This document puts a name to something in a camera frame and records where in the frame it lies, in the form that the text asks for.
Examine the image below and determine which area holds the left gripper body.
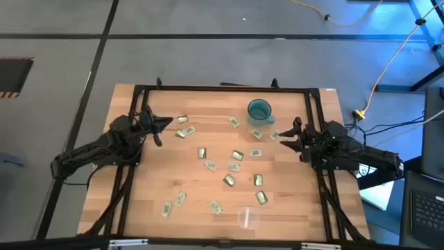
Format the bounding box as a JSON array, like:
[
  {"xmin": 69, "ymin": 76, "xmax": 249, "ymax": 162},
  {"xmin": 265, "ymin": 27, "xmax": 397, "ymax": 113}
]
[{"xmin": 137, "ymin": 105, "xmax": 157, "ymax": 138}]

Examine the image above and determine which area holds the black laptop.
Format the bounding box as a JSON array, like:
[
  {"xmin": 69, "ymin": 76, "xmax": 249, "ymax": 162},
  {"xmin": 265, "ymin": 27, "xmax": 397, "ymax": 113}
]
[{"xmin": 398, "ymin": 169, "xmax": 444, "ymax": 249}]

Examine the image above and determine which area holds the blue metal stand frame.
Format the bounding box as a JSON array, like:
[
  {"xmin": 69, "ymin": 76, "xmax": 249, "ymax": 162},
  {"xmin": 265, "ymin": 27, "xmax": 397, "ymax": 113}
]
[{"xmin": 409, "ymin": 0, "xmax": 444, "ymax": 93}]

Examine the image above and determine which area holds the black floor hatch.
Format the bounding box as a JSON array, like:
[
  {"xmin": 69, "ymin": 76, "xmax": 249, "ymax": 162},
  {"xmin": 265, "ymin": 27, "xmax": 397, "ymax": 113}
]
[{"xmin": 0, "ymin": 56, "xmax": 35, "ymax": 99}]

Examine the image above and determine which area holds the black cable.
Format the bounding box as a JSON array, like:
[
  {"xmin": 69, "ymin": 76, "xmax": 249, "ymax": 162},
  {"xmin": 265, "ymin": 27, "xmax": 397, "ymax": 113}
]
[{"xmin": 345, "ymin": 110, "xmax": 427, "ymax": 147}]

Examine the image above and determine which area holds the white paper sheet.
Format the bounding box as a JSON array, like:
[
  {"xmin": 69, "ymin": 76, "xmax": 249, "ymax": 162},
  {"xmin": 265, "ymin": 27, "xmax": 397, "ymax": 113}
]
[{"xmin": 359, "ymin": 165, "xmax": 395, "ymax": 212}]

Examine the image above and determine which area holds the grey monitor back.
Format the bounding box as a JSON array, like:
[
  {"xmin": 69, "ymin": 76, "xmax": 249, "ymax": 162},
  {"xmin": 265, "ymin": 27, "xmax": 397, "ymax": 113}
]
[{"xmin": 421, "ymin": 86, "xmax": 444, "ymax": 181}]

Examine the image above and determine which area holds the black aluminium table frame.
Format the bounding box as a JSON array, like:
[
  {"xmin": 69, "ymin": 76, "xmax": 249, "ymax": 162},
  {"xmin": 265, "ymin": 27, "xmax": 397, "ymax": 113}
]
[{"xmin": 81, "ymin": 76, "xmax": 370, "ymax": 244}]

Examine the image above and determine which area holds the grey cable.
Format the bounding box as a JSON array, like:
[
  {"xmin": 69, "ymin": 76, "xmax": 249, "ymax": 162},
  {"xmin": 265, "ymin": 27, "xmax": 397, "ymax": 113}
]
[{"xmin": 373, "ymin": 109, "xmax": 444, "ymax": 149}]

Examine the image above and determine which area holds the clear plastic bin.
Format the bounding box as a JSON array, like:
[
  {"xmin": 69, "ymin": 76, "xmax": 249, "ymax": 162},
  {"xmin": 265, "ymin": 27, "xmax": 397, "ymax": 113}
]
[{"xmin": 237, "ymin": 206, "xmax": 262, "ymax": 231}]

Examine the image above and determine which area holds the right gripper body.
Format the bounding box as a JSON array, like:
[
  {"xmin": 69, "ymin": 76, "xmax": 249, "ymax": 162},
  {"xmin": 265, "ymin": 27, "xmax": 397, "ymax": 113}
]
[{"xmin": 299, "ymin": 124, "xmax": 318, "ymax": 164}]

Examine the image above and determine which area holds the black beam with silver brackets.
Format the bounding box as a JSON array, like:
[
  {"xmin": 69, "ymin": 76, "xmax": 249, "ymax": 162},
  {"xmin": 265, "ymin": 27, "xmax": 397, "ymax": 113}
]
[{"xmin": 0, "ymin": 235, "xmax": 444, "ymax": 250}]

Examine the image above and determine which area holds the teal enamel mug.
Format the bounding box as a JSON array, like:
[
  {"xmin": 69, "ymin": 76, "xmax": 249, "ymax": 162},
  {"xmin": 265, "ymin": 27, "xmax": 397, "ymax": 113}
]
[{"xmin": 246, "ymin": 99, "xmax": 277, "ymax": 127}]

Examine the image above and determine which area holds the yellow extension cable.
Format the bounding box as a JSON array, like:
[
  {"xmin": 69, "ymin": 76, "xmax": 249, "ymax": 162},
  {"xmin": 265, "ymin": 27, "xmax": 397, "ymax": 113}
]
[
  {"xmin": 288, "ymin": 0, "xmax": 384, "ymax": 28},
  {"xmin": 359, "ymin": 0, "xmax": 444, "ymax": 115}
]

